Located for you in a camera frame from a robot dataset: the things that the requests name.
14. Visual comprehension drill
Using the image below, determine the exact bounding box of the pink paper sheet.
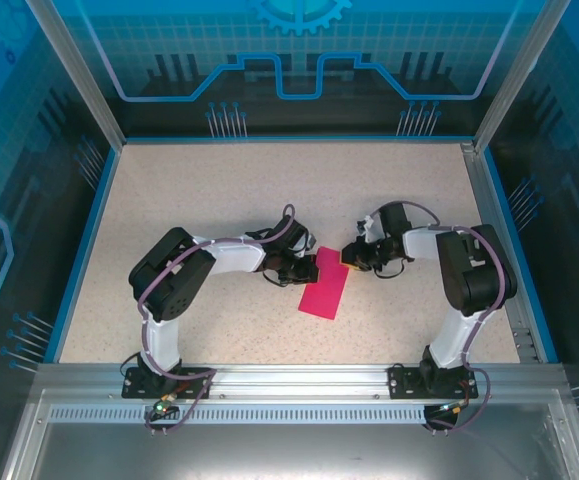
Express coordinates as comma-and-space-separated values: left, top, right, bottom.
297, 245, 352, 321

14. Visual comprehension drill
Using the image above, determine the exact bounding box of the blue table edge strip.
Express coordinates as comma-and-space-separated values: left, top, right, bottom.
42, 146, 121, 364
482, 148, 561, 364

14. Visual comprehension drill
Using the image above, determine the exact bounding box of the metal tray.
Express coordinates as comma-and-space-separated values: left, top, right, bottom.
0, 389, 579, 480

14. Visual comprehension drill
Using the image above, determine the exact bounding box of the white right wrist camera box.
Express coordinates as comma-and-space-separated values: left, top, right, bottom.
355, 214, 378, 242

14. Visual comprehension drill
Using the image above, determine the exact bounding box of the aluminium mounting rail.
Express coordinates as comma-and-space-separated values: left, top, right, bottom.
35, 363, 568, 402

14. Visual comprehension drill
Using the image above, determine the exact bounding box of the aluminium side rail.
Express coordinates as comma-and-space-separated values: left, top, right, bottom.
460, 141, 541, 364

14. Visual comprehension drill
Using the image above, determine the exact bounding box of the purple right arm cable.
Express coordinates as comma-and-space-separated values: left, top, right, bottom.
393, 199, 517, 434

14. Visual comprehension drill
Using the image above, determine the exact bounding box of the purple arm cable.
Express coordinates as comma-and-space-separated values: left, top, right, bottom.
393, 199, 517, 434
136, 203, 298, 436

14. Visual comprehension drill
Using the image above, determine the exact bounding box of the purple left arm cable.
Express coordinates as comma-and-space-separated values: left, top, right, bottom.
136, 203, 298, 436

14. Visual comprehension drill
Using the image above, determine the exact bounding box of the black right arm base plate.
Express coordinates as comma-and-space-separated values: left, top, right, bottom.
387, 364, 480, 400

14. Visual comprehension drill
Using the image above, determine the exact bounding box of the slotted grey cable duct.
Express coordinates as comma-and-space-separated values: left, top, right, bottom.
47, 405, 556, 426

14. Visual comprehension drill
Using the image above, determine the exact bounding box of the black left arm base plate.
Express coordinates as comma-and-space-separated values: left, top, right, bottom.
122, 366, 215, 400

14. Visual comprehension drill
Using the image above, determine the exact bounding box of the aluminium frame post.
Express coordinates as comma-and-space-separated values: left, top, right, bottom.
472, 0, 573, 152
24, 0, 127, 147

